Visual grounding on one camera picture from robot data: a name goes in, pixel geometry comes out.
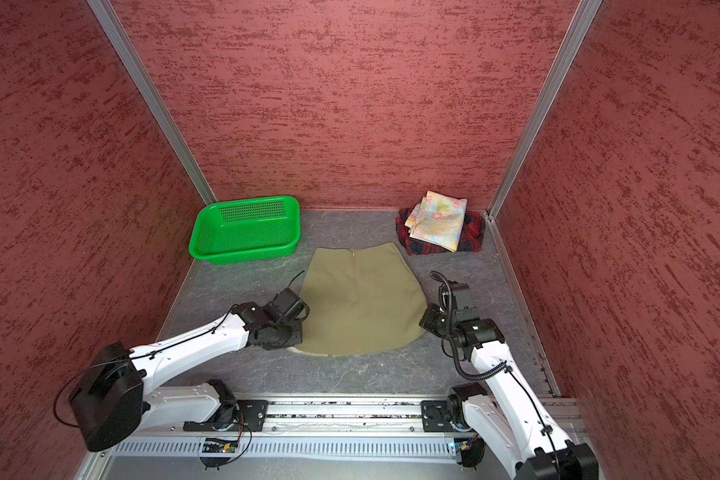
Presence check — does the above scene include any red plaid skirt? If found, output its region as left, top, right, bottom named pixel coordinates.
left=395, top=208, right=486, bottom=256

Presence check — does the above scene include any olive green garment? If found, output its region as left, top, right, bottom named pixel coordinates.
left=295, top=243, right=427, bottom=357

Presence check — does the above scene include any pastel floral skirt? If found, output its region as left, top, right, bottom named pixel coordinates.
left=404, top=190, right=468, bottom=252

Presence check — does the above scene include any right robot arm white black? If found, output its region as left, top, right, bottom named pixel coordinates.
left=420, top=304, right=600, bottom=479

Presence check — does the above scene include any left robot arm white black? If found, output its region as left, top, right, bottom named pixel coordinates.
left=67, top=302, right=310, bottom=452

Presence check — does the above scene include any green plastic basket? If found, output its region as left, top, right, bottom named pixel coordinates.
left=188, top=196, right=301, bottom=265

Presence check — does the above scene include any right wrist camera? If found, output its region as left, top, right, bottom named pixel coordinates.
left=439, top=281, right=474, bottom=310

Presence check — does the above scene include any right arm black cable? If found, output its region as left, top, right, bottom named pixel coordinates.
left=428, top=271, right=562, bottom=469

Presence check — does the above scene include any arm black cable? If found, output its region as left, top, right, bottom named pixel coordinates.
left=52, top=269, right=307, bottom=469
left=428, top=271, right=562, bottom=469

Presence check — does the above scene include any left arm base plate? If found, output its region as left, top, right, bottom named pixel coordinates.
left=183, top=400, right=269, bottom=434

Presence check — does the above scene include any aluminium front rail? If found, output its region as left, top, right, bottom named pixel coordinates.
left=98, top=394, right=586, bottom=437

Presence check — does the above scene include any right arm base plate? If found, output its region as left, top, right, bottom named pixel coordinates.
left=420, top=399, right=503, bottom=434

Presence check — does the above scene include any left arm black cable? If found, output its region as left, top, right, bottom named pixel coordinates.
left=52, top=269, right=307, bottom=469

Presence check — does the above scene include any slotted cable duct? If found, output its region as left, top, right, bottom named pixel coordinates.
left=111, top=436, right=456, bottom=462

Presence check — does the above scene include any left aluminium corner post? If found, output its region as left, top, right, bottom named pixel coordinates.
left=86, top=0, right=217, bottom=205

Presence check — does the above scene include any aluminium corner post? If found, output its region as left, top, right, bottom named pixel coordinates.
left=487, top=0, right=602, bottom=223
left=86, top=0, right=217, bottom=205

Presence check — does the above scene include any right aluminium corner post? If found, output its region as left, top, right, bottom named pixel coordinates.
left=487, top=0, right=602, bottom=223

